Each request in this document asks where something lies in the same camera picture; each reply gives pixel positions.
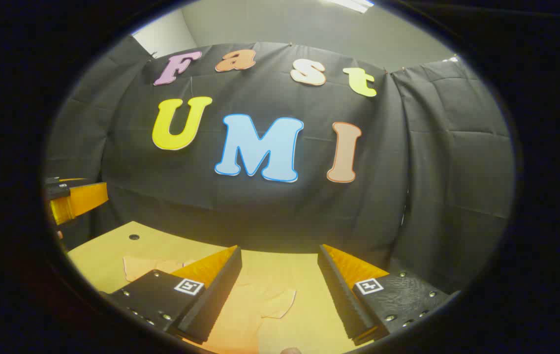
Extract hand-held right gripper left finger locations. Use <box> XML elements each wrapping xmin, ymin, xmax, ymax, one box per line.
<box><xmin>100</xmin><ymin>245</ymin><xmax>243</xmax><ymax>345</ymax></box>

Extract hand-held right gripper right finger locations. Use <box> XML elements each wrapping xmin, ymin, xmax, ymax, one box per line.
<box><xmin>317</xmin><ymin>244</ymin><xmax>460</xmax><ymax>346</ymax></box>

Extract orange T-shirt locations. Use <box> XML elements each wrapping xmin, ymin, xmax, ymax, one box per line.
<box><xmin>123</xmin><ymin>255</ymin><xmax>296</xmax><ymax>354</ymax></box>

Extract black backdrop cloth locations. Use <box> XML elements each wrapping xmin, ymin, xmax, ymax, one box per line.
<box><xmin>44</xmin><ymin>34</ymin><xmax>514</xmax><ymax>295</ymax></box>

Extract ceiling light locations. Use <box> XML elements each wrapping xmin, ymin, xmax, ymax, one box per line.
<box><xmin>328</xmin><ymin>0</ymin><xmax>375</xmax><ymax>13</ymax></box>

